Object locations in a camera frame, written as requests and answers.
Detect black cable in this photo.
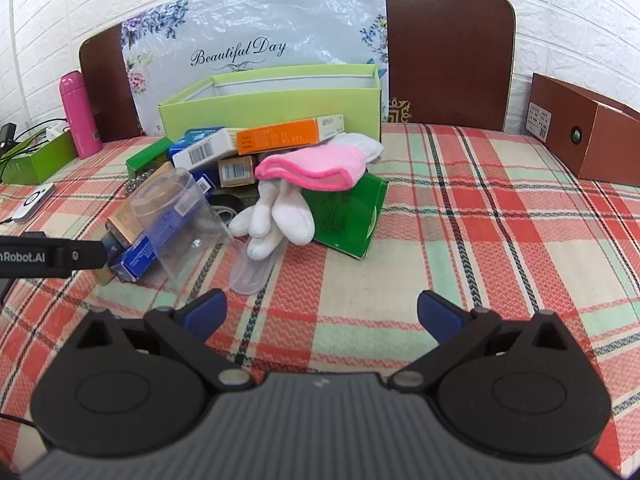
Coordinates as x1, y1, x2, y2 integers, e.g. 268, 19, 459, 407
0, 411, 37, 430

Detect dark blue carton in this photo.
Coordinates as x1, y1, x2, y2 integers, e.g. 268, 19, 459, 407
110, 195, 201, 283

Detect white flat device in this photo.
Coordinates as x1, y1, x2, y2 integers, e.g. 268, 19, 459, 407
8, 183, 56, 224

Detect steel wool scourer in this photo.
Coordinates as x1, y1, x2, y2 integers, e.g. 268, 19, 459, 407
125, 167, 161, 193

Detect gold carton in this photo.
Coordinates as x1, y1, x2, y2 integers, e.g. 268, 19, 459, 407
97, 162, 173, 287

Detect black tape roll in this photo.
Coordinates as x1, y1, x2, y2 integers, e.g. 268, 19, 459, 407
207, 194, 246, 221

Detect blue plastic box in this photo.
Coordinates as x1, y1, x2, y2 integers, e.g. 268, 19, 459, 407
169, 126, 241, 170

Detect floral plastic-wrapped board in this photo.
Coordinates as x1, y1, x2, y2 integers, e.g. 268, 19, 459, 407
121, 0, 390, 136

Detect small brown barcode box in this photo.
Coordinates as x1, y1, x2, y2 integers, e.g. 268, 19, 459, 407
218, 155, 258, 188

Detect pink knit hat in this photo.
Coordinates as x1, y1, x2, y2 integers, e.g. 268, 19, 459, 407
254, 142, 368, 193

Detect pink thermos bottle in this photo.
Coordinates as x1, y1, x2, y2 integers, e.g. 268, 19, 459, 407
59, 71, 104, 159

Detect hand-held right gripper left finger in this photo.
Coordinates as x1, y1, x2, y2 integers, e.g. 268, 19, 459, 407
75, 288, 256, 393

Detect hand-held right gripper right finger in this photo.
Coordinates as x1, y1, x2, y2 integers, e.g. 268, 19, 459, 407
387, 290, 573, 393

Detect flat green box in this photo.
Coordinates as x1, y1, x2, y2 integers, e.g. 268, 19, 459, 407
300, 172, 390, 261

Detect clear plastic cup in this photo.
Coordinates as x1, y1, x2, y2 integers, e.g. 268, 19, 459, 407
131, 169, 236, 281

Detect brown shoe box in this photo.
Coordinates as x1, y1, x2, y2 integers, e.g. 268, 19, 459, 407
529, 73, 640, 187

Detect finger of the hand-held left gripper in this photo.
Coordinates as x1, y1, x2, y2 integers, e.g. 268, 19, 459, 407
70, 240, 110, 273

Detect brown wooden headboard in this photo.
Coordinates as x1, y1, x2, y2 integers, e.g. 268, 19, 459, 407
79, 0, 516, 143

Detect white sock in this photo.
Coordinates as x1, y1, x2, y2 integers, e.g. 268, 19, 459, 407
330, 132, 385, 165

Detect green carton with chargers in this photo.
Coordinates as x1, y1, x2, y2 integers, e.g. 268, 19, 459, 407
0, 130, 78, 184

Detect plaid bed sheet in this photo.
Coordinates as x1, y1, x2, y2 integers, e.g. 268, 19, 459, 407
0, 122, 640, 480

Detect orange and white carton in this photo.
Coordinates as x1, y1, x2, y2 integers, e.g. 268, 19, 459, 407
235, 114, 346, 156

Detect large light green cardboard box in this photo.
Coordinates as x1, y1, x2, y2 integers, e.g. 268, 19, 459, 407
158, 64, 383, 143

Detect small green carton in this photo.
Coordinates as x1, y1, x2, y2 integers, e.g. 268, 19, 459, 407
126, 136, 176, 177

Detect white cotton glove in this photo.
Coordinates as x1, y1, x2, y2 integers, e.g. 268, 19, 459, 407
229, 181, 288, 261
272, 182, 316, 247

